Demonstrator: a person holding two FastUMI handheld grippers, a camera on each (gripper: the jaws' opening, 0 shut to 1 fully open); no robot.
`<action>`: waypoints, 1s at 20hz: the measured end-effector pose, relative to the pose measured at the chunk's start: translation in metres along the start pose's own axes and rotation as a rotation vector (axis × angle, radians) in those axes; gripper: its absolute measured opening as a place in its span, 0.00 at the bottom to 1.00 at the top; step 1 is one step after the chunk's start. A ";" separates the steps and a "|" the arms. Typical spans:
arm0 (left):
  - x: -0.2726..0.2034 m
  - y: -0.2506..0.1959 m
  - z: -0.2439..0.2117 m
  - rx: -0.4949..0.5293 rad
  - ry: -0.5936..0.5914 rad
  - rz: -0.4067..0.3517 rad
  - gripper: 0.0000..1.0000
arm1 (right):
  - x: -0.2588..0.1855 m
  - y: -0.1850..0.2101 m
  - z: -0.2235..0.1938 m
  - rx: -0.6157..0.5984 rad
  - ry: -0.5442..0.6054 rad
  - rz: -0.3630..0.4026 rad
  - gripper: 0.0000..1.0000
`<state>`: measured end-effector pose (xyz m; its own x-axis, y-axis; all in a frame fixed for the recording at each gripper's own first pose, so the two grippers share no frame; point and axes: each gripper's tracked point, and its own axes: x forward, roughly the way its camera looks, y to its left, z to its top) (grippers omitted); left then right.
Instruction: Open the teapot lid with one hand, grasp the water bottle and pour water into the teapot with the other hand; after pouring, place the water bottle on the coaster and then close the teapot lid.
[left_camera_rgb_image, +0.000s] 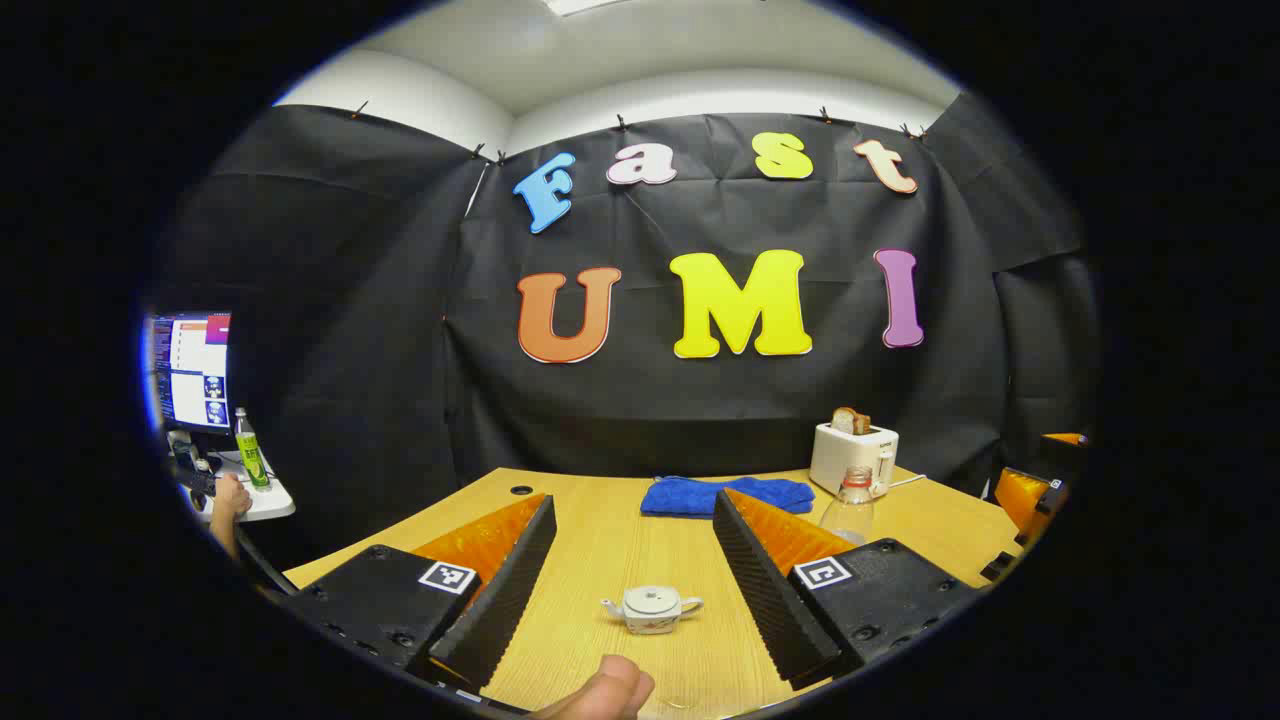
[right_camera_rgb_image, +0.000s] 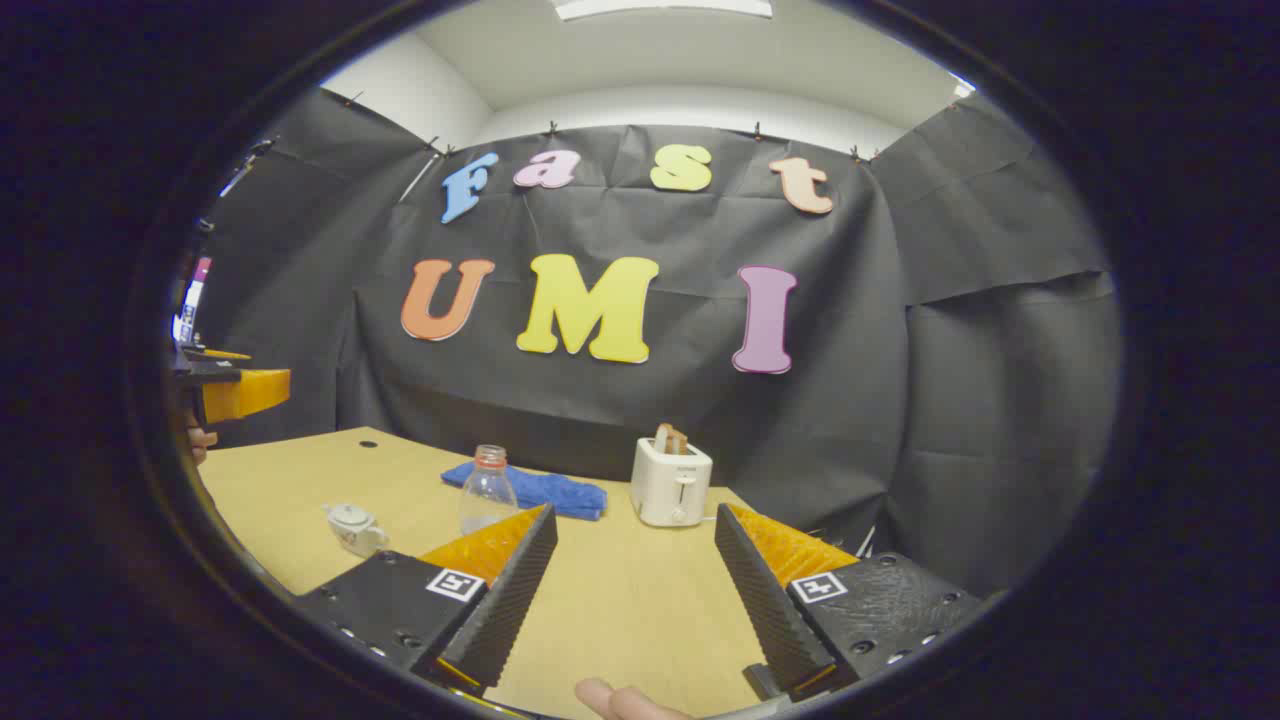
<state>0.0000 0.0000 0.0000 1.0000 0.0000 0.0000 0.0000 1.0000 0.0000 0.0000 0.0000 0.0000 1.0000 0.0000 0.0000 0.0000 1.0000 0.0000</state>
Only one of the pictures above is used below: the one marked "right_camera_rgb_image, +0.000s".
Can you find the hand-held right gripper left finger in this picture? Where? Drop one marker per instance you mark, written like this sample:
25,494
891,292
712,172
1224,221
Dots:
510,600

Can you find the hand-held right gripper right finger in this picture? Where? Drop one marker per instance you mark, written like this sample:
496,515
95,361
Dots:
770,600

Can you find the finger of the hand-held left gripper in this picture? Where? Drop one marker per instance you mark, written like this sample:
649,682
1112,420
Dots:
222,354
245,394

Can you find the clear plastic water bottle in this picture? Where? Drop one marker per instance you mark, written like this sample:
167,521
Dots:
487,495

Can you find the white teacup lid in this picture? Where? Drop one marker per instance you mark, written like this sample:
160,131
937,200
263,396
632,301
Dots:
350,515

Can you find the white ceramic teacup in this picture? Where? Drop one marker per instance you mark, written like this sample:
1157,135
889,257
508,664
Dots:
360,538

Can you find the computer monitor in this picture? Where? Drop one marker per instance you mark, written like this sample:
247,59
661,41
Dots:
188,305

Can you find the blue towel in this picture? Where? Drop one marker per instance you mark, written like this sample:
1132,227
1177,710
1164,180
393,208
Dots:
555,492

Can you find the white toaster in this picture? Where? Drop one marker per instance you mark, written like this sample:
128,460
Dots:
668,490

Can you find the toast slice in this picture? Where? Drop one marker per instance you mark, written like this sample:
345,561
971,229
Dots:
670,440

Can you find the black backdrop cloth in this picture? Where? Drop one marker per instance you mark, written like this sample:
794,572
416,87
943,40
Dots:
650,420

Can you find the ceiling light panel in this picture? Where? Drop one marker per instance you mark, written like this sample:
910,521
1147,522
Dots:
660,8

